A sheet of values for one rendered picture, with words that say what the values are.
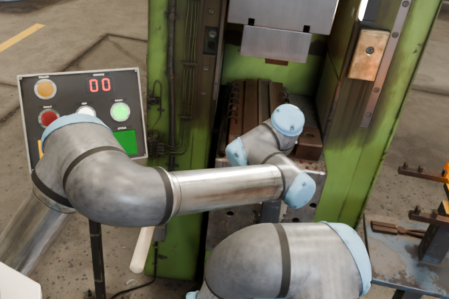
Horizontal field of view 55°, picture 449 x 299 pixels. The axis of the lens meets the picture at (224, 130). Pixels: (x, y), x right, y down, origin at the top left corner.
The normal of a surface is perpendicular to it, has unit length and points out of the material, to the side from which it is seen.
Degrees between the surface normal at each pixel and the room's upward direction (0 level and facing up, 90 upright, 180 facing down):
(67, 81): 60
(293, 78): 90
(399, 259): 0
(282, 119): 29
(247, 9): 90
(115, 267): 0
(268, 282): 73
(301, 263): 44
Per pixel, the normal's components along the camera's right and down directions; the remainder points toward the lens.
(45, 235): 0.47, 0.46
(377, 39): -0.07, 0.55
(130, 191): 0.35, -0.20
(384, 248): 0.11, -0.83
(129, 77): 0.36, 0.06
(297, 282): 0.14, 0.30
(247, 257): -0.43, -0.31
